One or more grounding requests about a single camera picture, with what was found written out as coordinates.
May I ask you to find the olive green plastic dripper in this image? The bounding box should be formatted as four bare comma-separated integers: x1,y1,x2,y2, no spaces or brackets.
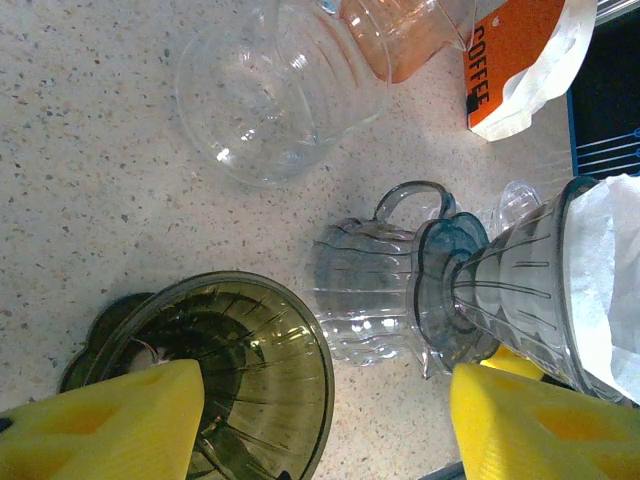
58,271,335,480

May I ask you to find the orange transparent coffee server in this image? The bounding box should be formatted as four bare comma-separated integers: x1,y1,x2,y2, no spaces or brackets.
319,0,476,85

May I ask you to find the clear plastic dripper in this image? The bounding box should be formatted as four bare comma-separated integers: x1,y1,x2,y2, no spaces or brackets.
492,179,544,236

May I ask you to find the orange white coffee filter package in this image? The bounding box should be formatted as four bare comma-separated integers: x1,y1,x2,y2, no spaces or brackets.
462,0,599,144

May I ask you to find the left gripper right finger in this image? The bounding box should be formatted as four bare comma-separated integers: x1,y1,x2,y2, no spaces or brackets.
449,345,640,480

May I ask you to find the clear glass coffee server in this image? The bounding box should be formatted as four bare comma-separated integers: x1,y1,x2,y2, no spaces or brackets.
175,0,392,189

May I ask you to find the white paper coffee filter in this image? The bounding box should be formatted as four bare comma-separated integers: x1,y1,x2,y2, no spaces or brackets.
562,172,640,407

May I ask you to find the smoky grey plastic dripper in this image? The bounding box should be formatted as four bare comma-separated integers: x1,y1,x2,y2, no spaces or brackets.
408,175,629,405

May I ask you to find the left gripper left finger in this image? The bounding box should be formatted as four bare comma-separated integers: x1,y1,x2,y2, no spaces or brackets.
0,358,204,480

